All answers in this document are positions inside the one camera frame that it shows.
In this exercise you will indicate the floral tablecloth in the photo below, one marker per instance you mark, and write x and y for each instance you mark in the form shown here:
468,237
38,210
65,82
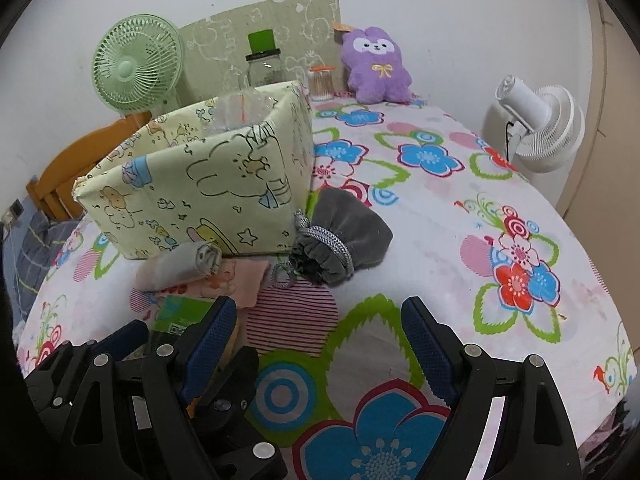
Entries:
440,240

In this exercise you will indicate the beige door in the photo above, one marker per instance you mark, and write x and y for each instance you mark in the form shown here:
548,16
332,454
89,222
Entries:
610,135

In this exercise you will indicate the clear plastic packet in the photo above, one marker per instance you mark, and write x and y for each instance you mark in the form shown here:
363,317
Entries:
240,110

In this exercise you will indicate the green table fan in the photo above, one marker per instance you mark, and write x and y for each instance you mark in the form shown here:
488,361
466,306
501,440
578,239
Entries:
125,67

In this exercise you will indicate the grey plaid pillow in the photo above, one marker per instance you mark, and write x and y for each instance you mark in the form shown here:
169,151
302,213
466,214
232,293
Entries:
30,250

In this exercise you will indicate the glass jar with green lid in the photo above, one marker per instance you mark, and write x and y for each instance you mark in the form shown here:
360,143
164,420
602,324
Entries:
265,72

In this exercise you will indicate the dark cloth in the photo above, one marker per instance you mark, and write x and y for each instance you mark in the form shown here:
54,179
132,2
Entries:
615,435

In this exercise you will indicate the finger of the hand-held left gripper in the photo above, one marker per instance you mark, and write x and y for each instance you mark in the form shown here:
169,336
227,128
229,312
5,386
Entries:
225,390
125,335

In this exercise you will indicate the white standing fan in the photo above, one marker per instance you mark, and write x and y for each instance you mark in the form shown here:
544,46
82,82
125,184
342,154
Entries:
555,125

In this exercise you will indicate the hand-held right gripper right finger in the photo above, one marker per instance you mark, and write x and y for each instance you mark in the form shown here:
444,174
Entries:
430,355

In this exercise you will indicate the cotton swab container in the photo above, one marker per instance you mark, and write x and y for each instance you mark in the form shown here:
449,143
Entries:
320,85

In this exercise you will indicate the pink printed packet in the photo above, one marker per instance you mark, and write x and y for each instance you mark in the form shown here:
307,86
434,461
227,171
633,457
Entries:
245,280

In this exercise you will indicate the green printed cardboard sheet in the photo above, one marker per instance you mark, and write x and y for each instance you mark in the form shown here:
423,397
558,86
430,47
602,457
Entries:
220,45

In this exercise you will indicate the green packet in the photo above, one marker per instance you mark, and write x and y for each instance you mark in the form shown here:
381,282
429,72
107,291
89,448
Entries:
177,312

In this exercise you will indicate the yellow printed storage box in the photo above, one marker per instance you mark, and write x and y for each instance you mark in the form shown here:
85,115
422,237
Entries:
200,175

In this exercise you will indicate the purple plush toy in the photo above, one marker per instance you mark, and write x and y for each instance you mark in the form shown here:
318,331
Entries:
375,75

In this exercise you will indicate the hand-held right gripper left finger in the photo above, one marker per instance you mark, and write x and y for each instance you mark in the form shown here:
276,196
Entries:
210,350

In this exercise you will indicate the grey cloth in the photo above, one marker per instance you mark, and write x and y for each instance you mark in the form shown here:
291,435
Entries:
175,265

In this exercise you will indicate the wooden bed headboard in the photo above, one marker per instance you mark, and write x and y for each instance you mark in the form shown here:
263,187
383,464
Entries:
65,165

